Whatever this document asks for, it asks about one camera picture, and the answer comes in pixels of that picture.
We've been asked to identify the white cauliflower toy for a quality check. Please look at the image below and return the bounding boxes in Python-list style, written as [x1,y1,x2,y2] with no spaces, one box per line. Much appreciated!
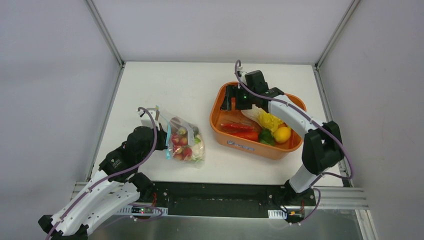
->
[191,141,205,159]

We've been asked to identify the yellow lemon toy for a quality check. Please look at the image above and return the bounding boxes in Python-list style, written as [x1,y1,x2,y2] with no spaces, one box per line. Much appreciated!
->
[273,126,292,144]

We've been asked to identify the orange plastic basket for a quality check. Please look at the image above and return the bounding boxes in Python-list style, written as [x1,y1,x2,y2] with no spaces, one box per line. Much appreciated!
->
[209,81,303,160]

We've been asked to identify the yellow napa cabbage toy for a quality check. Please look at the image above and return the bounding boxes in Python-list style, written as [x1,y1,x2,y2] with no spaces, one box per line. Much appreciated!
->
[241,105,286,133]

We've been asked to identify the orange carrot toy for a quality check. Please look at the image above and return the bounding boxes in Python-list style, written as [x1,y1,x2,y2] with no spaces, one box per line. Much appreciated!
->
[231,131,259,142]

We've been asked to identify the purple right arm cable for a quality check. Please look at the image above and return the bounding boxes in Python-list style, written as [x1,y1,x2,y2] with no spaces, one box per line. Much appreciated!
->
[234,59,355,181]

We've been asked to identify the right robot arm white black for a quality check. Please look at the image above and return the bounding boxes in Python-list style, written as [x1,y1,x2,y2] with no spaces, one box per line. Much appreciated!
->
[220,66,347,205]

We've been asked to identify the red peach cluster toy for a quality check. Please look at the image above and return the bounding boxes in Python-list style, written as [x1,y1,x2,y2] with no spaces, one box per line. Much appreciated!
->
[170,127,193,162]

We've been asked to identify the clear zip top bag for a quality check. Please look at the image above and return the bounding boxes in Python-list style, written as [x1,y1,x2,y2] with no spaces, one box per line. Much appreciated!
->
[156,106,206,168]

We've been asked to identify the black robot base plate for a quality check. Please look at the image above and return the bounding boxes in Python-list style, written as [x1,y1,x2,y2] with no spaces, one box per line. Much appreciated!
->
[138,181,316,219]

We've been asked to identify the green leafy vegetable toy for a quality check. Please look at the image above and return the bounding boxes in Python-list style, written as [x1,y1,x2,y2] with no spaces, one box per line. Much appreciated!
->
[258,128,276,147]

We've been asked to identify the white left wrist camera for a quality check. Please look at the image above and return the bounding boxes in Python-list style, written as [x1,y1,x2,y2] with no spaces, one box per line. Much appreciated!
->
[137,106,161,130]

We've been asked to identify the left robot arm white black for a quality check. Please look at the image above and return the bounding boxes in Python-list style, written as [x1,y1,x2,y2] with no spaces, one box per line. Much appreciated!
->
[38,125,167,240]

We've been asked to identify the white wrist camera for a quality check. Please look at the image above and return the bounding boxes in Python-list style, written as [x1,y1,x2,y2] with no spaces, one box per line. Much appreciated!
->
[235,70,248,85]
[137,106,161,130]

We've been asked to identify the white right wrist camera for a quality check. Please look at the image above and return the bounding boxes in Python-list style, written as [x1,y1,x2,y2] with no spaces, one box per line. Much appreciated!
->
[235,70,248,85]

